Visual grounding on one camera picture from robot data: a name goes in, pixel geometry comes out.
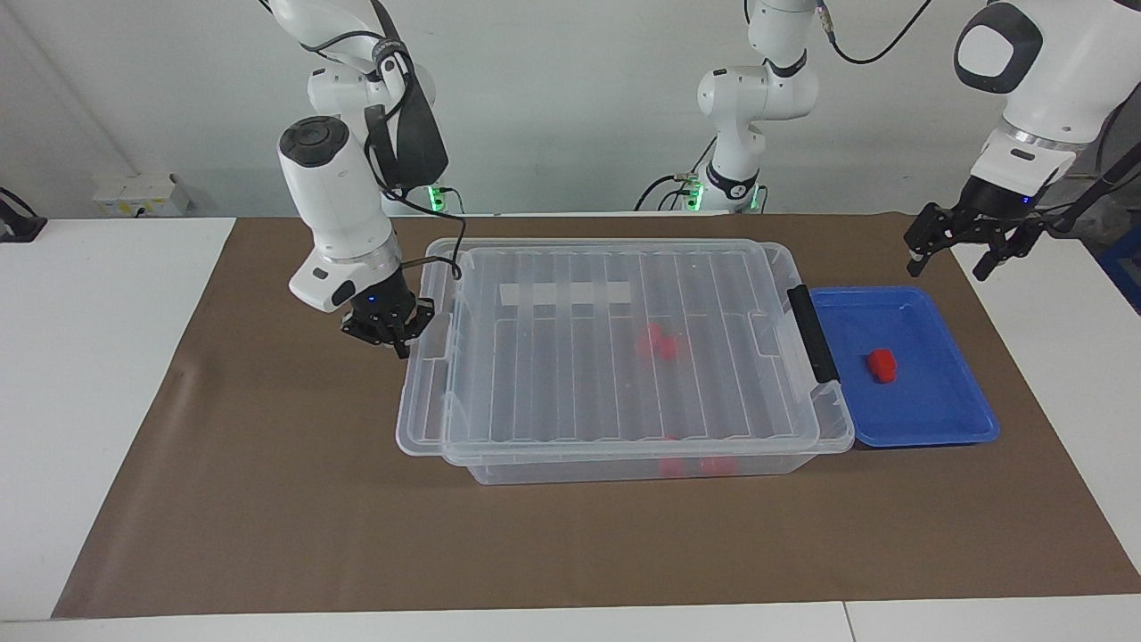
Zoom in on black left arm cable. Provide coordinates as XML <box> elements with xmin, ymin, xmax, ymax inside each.
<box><xmin>816</xmin><ymin>0</ymin><xmax>932</xmax><ymax>66</ymax></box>

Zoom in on black stand leg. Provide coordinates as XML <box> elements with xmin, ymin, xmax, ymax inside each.
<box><xmin>1038</xmin><ymin>143</ymin><xmax>1141</xmax><ymax>237</ymax></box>

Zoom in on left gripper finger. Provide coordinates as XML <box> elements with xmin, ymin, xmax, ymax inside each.
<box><xmin>974</xmin><ymin>215</ymin><xmax>1047</xmax><ymax>283</ymax></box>
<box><xmin>904</xmin><ymin>202</ymin><xmax>970</xmax><ymax>276</ymax></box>

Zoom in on blue plastic tray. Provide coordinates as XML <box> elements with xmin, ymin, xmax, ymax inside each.
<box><xmin>807</xmin><ymin>285</ymin><xmax>999</xmax><ymax>449</ymax></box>

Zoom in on white power strip box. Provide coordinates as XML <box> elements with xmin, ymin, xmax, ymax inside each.
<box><xmin>94</xmin><ymin>174</ymin><xmax>190</xmax><ymax>218</ymax></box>

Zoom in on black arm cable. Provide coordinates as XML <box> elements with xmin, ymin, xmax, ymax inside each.
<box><xmin>370</xmin><ymin>0</ymin><xmax>469</xmax><ymax>282</ymax></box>
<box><xmin>816</xmin><ymin>0</ymin><xmax>932</xmax><ymax>66</ymax></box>

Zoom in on clear plastic storage box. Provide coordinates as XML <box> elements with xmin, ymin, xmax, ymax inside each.
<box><xmin>443</xmin><ymin>241</ymin><xmax>855</xmax><ymax>487</ymax></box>

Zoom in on black box latch handle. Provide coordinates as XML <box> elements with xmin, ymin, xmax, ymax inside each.
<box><xmin>786</xmin><ymin>285</ymin><xmax>841</xmax><ymax>384</ymax></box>

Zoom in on black clamp object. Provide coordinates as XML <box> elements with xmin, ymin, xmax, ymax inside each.
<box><xmin>0</xmin><ymin>187</ymin><xmax>47</xmax><ymax>243</ymax></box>

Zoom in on blue crate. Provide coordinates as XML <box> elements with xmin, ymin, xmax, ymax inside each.
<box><xmin>1098</xmin><ymin>227</ymin><xmax>1141</xmax><ymax>313</ymax></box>

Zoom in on black base cable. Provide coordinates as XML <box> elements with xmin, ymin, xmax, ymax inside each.
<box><xmin>635</xmin><ymin>134</ymin><xmax>714</xmax><ymax>212</ymax></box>

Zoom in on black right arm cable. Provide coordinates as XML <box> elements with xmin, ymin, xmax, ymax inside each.
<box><xmin>370</xmin><ymin>0</ymin><xmax>469</xmax><ymax>282</ymax></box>

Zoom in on clear ribbed plastic lid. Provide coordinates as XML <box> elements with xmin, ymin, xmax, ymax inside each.
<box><xmin>397</xmin><ymin>239</ymin><xmax>821</xmax><ymax>466</ymax></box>

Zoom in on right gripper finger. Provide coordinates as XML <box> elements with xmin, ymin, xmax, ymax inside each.
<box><xmin>340</xmin><ymin>317</ymin><xmax>395</xmax><ymax>347</ymax></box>
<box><xmin>390</xmin><ymin>299</ymin><xmax>437</xmax><ymax>360</ymax></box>

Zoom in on brown table mat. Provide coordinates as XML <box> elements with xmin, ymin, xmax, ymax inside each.
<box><xmin>52</xmin><ymin>212</ymin><xmax>1141</xmax><ymax>619</ymax></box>

